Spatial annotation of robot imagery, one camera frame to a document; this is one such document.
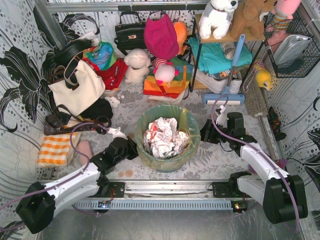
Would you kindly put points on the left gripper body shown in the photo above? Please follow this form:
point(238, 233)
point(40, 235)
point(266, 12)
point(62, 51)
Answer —
point(131, 146)

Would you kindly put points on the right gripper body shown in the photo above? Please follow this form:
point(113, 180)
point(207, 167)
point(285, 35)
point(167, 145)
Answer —
point(206, 131)

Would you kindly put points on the yellow trash bag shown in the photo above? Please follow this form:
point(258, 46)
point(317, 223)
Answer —
point(167, 136)

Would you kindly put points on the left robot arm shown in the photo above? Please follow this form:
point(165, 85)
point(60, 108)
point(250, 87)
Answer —
point(42, 202)

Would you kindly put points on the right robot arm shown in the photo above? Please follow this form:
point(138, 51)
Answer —
point(281, 194)

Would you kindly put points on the teal trash bin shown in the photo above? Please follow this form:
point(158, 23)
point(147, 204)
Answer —
point(185, 122)

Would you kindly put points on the crumpled paper trash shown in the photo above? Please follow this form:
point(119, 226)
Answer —
point(163, 140)

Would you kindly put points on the brown patterned bag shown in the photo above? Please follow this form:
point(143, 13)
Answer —
point(56, 123)

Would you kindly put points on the cream canvas tote bag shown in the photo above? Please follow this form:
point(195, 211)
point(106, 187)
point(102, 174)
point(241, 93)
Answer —
point(80, 91)

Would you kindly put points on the magenta cloth bag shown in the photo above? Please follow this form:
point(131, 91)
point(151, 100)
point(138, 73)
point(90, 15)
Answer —
point(160, 38)

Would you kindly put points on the pink sponge roll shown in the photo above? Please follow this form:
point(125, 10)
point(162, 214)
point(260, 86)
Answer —
point(84, 147)

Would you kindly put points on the blue floor mop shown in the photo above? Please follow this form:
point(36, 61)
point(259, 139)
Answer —
point(226, 98)

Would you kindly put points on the small white plush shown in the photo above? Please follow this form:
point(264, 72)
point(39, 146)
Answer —
point(114, 101)

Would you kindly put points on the white storage box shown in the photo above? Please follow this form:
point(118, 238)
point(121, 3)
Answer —
point(218, 86)

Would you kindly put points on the rainbow folded cloth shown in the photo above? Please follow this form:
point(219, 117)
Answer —
point(175, 87)

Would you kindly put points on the black orange cloth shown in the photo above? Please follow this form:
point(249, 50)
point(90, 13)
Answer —
point(275, 124)

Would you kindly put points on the orange checkered towel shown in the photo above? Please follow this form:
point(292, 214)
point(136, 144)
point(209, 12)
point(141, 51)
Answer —
point(56, 150)

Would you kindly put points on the red clothing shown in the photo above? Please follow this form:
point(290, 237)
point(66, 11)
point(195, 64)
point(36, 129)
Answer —
point(113, 76)

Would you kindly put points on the teal folded cloth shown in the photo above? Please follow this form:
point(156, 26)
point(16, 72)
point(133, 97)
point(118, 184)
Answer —
point(212, 59)

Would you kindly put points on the pink head plush doll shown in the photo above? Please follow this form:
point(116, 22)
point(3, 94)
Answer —
point(164, 71)

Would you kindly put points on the yellow plush toy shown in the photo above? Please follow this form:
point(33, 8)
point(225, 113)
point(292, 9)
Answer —
point(262, 75)

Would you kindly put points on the cream plush lamb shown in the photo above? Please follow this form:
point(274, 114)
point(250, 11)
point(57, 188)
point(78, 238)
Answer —
point(138, 63)

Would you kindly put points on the colorful printed cloth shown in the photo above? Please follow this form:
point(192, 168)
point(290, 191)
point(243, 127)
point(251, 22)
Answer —
point(100, 57)

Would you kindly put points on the orange plush toy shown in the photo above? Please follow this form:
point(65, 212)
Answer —
point(181, 33)

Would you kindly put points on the black round hat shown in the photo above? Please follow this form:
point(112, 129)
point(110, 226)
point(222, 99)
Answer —
point(74, 48)

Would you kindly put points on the brown teddy bear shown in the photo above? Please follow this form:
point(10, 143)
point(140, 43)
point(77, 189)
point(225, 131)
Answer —
point(247, 15)

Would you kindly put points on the black leather handbag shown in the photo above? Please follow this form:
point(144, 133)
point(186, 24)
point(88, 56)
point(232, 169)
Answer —
point(130, 36)

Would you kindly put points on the white plush dog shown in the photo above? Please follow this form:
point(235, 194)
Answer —
point(216, 18)

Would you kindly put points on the silver foil pouch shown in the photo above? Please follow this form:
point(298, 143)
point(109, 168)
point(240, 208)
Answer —
point(291, 48)

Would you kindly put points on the pink plush toy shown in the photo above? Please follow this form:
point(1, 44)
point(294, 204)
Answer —
point(283, 13)

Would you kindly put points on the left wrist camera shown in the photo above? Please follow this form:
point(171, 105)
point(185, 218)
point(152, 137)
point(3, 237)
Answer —
point(116, 133)

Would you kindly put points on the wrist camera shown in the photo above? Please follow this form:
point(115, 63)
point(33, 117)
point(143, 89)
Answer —
point(221, 115)
point(116, 133)

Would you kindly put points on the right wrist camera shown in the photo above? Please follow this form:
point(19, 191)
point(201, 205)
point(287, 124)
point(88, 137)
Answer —
point(221, 115)

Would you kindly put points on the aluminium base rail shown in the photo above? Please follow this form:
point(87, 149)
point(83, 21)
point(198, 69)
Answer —
point(160, 195)

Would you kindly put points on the black wire basket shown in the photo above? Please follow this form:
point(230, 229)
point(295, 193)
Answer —
point(309, 58)

